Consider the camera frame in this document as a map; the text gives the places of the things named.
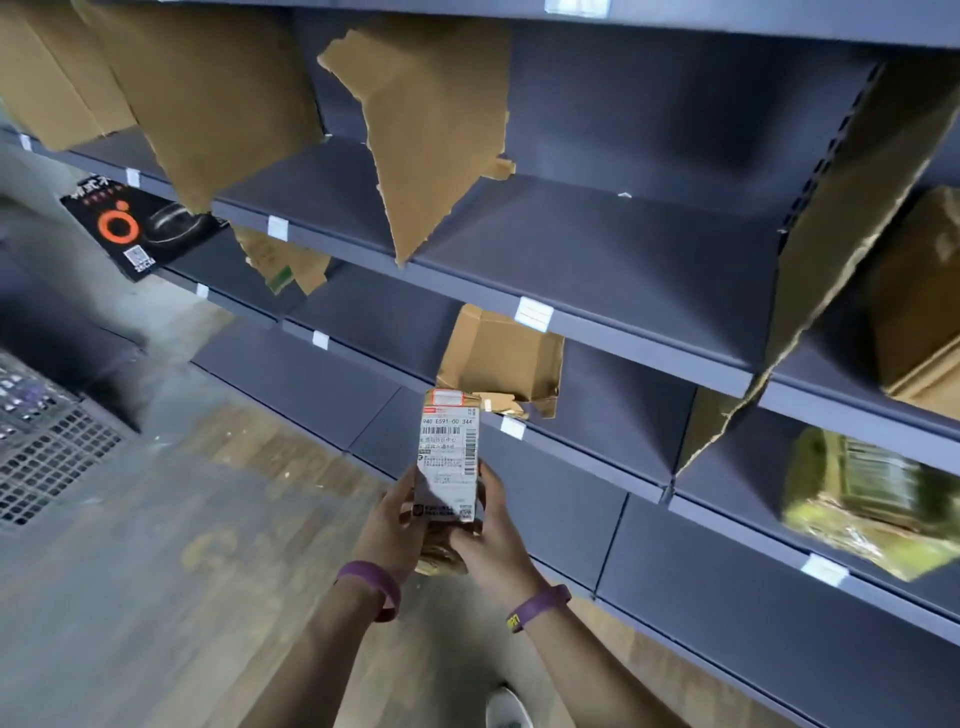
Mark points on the person's left hand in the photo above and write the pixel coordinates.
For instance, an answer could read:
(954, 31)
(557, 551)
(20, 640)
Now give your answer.
(390, 547)

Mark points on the person's right forearm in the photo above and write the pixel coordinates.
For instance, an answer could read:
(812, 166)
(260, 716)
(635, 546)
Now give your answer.
(592, 675)

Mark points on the plain brown cardboard parcel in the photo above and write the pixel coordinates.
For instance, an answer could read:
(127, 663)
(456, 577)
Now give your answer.
(922, 315)

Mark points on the yellow parcel shelf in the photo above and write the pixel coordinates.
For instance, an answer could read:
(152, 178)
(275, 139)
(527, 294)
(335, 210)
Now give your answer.
(450, 450)

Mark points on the white plastic basket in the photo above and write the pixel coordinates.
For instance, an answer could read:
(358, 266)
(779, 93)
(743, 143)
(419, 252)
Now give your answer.
(45, 450)

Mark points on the person's left forearm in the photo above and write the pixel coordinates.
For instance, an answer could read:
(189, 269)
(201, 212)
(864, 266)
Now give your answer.
(315, 667)

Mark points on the dark grey shelving unit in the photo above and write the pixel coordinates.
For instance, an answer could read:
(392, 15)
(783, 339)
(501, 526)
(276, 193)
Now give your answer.
(534, 313)

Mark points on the white sneaker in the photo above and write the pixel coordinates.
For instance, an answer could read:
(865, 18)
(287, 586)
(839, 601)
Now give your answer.
(510, 709)

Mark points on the purple wristband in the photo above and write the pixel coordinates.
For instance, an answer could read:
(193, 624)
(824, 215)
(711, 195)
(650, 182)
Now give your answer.
(367, 576)
(540, 604)

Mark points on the grey metal shelving unit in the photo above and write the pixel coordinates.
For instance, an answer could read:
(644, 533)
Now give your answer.
(600, 247)

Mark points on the black box orange logo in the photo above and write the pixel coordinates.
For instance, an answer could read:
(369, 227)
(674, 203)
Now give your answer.
(112, 225)

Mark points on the green-taped parcel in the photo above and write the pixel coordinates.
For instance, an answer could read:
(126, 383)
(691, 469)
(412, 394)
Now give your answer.
(862, 487)

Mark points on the person's right hand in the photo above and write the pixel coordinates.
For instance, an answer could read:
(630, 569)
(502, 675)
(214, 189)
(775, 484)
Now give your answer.
(499, 555)

